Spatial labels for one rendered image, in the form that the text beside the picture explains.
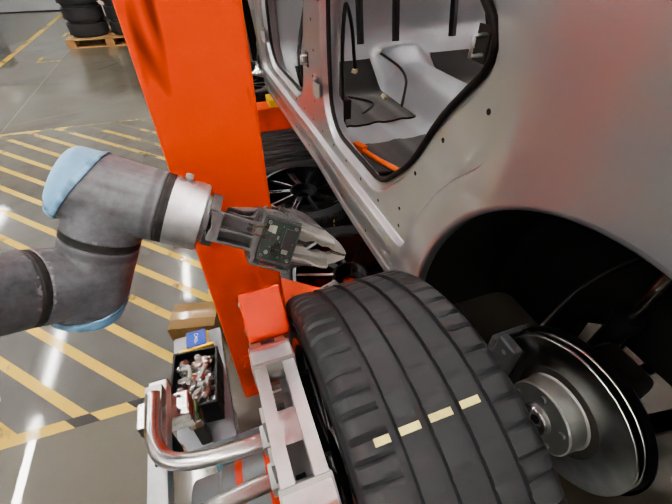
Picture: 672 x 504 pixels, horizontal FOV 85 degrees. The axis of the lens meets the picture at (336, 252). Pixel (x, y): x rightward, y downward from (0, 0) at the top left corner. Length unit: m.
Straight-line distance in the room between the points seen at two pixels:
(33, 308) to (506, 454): 0.54
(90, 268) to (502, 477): 0.53
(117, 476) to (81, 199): 1.50
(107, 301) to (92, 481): 1.43
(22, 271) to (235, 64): 0.38
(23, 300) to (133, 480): 1.42
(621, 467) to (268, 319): 0.67
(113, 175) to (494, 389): 0.52
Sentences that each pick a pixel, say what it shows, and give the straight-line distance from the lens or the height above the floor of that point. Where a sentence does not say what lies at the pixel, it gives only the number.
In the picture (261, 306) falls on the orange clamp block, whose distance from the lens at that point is 0.66.
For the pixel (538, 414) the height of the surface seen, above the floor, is 0.88.
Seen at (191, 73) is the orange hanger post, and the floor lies 1.45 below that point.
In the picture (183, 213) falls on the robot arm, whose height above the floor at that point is 1.35.
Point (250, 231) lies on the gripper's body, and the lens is 0.47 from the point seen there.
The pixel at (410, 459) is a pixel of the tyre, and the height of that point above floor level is 1.16.
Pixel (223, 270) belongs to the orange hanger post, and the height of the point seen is 1.06.
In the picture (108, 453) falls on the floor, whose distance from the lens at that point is 1.94.
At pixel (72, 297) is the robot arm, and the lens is 0.51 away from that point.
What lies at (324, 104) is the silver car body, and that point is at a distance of 1.60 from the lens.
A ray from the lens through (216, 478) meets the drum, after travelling 0.76.
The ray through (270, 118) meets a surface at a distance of 2.76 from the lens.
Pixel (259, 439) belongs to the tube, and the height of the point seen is 1.01.
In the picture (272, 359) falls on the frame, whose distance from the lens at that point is 0.58.
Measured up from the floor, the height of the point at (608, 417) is 0.96.
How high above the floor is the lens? 1.60
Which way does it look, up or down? 41 degrees down
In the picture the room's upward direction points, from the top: straight up
